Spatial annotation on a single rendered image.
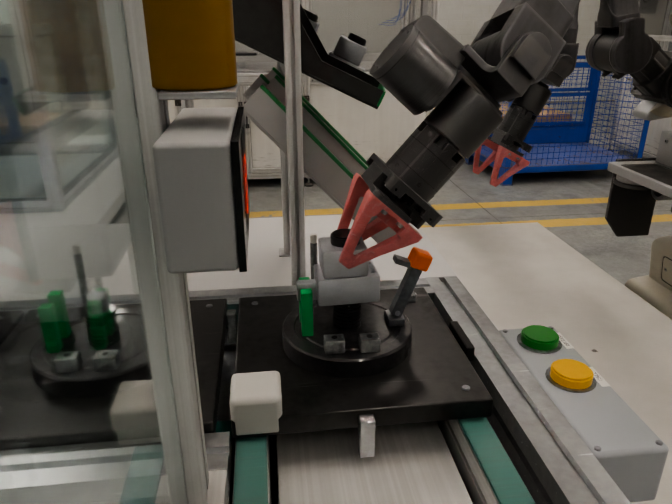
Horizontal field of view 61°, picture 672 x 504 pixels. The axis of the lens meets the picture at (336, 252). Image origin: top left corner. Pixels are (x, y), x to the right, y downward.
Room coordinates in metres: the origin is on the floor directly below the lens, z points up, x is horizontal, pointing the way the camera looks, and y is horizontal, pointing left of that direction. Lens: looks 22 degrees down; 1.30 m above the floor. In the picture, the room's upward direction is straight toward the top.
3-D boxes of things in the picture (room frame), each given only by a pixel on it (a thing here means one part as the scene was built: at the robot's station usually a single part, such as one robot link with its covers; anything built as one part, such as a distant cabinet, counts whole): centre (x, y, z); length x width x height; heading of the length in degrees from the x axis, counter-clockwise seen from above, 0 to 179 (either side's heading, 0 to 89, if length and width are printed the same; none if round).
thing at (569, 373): (0.48, -0.24, 0.96); 0.04 x 0.04 x 0.02
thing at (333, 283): (0.54, 0.00, 1.06); 0.08 x 0.04 x 0.07; 98
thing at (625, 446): (0.48, -0.24, 0.93); 0.21 x 0.07 x 0.06; 7
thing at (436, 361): (0.54, -0.01, 0.96); 0.24 x 0.24 x 0.02; 7
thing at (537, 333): (0.55, -0.23, 0.96); 0.04 x 0.04 x 0.02
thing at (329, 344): (0.49, 0.00, 1.00); 0.02 x 0.01 x 0.02; 97
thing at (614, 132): (5.11, -1.93, 0.49); 1.26 x 0.87 x 0.98; 99
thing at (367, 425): (0.41, -0.03, 0.95); 0.01 x 0.01 x 0.04; 7
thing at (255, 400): (0.43, 0.07, 0.97); 0.05 x 0.05 x 0.04; 7
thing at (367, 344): (0.49, -0.03, 1.00); 0.02 x 0.01 x 0.02; 97
